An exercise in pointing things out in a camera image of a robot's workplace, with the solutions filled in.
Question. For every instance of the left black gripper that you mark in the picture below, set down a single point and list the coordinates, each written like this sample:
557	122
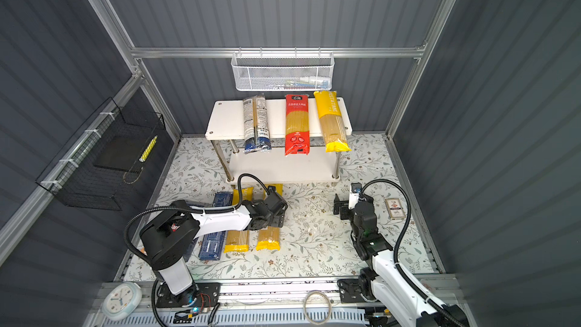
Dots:
277	204

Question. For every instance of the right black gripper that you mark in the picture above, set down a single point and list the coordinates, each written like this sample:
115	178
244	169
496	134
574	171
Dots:
344	207

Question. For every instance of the yellow spaghetti pack barcode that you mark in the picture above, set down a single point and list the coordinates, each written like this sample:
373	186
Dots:
269	239

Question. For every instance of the yellow pastatime spaghetti pack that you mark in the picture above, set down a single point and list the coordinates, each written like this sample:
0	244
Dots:
331	121
239	241

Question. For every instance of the red spaghetti pack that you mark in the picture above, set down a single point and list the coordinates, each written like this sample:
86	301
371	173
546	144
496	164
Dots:
297	134

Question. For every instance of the blue white spaghetti pack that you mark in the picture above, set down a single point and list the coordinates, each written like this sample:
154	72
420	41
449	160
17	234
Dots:
256	127

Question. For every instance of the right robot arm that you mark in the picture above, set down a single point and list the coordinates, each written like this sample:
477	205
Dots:
385	279

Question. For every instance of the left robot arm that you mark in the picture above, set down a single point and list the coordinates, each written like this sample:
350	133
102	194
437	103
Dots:
168	235

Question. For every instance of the light blue spaghetti box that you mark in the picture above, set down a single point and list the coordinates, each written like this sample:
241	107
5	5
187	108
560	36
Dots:
213	244

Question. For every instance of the dark blue spaghetti box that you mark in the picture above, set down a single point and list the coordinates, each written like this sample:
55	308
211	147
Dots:
190	250

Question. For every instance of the white two-tier shelf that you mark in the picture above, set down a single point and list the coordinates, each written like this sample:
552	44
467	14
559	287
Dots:
226	127

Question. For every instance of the toothpaste tube in basket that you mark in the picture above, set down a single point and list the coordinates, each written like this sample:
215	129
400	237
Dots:
315	82

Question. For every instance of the white round clock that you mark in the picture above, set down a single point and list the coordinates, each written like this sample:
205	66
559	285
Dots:
122	301

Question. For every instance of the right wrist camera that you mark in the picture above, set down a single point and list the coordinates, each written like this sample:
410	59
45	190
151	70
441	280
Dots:
355	190

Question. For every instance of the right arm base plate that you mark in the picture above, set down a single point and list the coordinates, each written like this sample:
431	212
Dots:
355	290

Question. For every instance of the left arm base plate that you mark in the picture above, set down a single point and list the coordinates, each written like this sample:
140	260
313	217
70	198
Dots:
200	295

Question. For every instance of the white wire mesh basket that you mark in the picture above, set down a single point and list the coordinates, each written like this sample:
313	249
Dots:
279	74

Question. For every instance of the black wire basket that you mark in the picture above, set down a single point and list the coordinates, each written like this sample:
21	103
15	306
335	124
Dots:
101	170

